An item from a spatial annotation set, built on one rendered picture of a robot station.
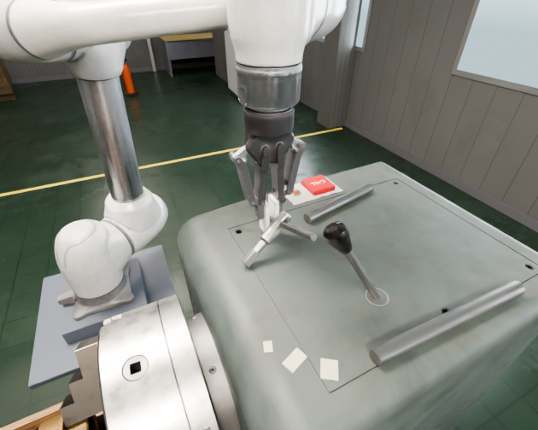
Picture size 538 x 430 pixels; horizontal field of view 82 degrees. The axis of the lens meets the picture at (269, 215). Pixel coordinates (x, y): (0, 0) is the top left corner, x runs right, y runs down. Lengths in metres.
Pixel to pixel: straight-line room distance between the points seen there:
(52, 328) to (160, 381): 0.83
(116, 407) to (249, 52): 0.47
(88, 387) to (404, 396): 0.45
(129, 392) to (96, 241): 0.62
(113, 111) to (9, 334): 1.78
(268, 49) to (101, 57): 0.55
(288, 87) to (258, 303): 0.31
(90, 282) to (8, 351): 1.34
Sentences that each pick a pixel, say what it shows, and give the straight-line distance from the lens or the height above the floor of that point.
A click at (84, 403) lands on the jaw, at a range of 0.62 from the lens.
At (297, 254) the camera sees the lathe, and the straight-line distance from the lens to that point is 0.56.
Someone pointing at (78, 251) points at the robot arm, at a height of 1.04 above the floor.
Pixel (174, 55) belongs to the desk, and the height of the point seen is 0.42.
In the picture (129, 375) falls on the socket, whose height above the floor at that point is 1.23.
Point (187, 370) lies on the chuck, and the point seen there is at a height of 1.23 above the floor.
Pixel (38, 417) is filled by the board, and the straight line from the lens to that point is 0.93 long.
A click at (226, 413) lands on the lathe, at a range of 0.55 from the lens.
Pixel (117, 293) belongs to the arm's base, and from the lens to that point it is 1.16.
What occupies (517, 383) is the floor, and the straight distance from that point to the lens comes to 2.21.
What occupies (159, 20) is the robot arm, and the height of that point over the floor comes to 1.60.
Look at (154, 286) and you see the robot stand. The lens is 1.25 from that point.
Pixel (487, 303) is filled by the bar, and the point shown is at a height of 1.28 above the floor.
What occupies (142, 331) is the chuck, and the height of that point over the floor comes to 1.24.
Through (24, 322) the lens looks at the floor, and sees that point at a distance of 2.48.
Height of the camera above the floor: 1.65
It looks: 37 degrees down
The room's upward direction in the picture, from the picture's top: straight up
